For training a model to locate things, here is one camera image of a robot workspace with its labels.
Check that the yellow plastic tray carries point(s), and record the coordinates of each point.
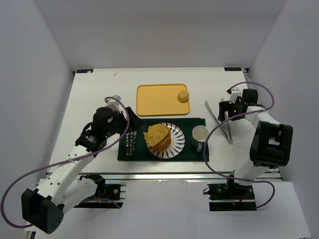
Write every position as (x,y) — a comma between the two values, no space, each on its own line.
(161,100)

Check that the dark green placemat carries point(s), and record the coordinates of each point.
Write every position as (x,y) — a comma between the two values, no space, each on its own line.
(189,153)

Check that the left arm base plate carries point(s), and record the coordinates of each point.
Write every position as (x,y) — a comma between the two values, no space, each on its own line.
(112,199)

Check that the small round bun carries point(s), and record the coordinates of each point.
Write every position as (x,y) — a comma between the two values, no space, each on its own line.
(183,96)

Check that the blue label corner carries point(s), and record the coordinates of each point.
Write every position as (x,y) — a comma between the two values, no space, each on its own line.
(84,71)
(232,69)

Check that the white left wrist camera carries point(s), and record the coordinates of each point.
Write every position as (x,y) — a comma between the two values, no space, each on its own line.
(113,104)

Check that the round orange bread loaf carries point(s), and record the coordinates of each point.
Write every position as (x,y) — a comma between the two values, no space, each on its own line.
(162,146)

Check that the white mug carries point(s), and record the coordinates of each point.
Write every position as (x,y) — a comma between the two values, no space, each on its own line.
(199,136)

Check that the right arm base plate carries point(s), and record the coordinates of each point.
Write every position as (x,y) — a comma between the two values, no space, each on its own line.
(222,200)

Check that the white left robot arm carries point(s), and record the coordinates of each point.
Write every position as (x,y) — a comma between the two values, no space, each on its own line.
(45,206)

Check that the blue label right corner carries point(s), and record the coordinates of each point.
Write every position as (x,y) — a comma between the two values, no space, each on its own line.
(232,69)

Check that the seeded bread slice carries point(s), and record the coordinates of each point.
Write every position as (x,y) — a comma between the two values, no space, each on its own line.
(152,136)
(164,131)

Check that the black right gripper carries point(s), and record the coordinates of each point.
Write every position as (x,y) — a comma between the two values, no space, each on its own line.
(223,112)

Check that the blue label left corner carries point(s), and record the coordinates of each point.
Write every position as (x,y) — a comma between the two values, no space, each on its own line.
(84,71)

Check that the white blue striped plate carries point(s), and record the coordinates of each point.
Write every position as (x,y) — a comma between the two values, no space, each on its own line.
(177,143)

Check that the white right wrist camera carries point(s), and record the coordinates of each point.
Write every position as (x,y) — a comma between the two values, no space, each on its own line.
(234,94)

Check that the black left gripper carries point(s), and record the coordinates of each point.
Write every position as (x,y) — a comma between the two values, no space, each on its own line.
(132,119)

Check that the metal spoon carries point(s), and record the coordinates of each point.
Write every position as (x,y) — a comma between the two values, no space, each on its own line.
(128,145)

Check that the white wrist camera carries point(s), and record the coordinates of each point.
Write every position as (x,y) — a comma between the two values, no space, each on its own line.
(113,104)
(234,94)

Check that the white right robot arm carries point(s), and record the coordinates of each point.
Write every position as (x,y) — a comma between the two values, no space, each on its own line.
(271,143)

